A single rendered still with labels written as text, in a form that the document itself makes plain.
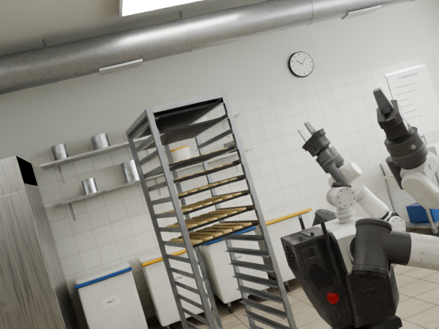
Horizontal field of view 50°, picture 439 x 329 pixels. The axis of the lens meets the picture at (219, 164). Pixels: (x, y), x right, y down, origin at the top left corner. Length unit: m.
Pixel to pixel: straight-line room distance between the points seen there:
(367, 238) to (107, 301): 3.62
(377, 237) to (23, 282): 3.57
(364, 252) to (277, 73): 4.65
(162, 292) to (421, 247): 3.60
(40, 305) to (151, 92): 2.53
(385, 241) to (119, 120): 4.32
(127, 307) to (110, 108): 2.15
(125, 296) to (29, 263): 0.93
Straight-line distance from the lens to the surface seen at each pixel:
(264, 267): 2.82
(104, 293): 4.68
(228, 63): 5.68
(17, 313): 4.51
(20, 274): 4.46
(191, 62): 5.59
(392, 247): 1.33
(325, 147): 1.86
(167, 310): 4.74
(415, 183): 1.28
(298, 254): 1.43
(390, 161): 1.32
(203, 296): 2.56
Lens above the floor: 1.38
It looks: 1 degrees up
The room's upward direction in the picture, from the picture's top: 17 degrees counter-clockwise
